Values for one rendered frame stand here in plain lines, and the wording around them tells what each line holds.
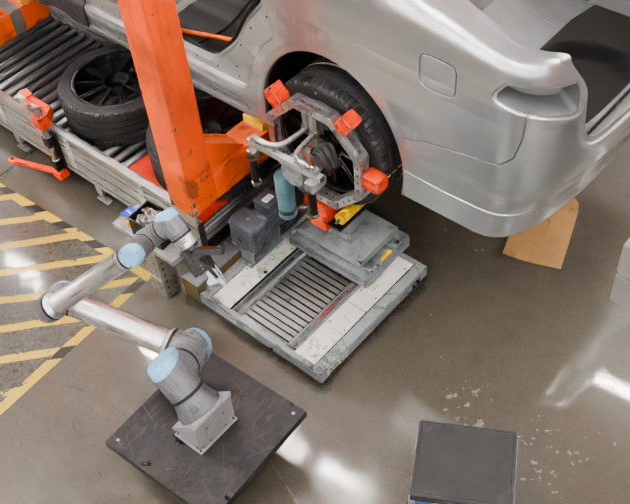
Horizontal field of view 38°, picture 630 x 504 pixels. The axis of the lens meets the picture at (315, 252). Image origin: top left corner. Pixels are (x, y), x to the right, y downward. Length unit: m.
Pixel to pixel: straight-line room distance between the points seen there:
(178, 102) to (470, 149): 1.25
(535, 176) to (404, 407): 1.28
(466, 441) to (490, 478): 0.18
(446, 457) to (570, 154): 1.26
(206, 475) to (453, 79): 1.82
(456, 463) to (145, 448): 1.26
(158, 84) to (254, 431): 1.48
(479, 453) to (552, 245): 1.51
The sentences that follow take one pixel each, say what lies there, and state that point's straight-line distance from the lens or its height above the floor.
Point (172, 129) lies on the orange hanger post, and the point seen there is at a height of 1.07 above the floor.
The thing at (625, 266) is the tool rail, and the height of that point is 2.79.
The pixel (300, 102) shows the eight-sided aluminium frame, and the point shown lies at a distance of 3.98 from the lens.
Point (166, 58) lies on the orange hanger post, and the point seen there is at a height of 1.41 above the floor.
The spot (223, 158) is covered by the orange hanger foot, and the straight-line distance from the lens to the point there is 4.40.
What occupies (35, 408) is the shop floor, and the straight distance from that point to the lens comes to 4.58.
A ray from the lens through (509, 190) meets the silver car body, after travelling 3.67.
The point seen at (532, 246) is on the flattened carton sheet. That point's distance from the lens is 4.89.
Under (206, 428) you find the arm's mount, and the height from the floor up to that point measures 0.43.
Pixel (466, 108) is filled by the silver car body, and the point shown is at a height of 1.38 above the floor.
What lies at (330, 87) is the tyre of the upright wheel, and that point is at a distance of 3.95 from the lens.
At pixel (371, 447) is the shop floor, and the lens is 4.16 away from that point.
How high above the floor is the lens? 3.61
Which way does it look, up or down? 48 degrees down
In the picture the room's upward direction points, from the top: 6 degrees counter-clockwise
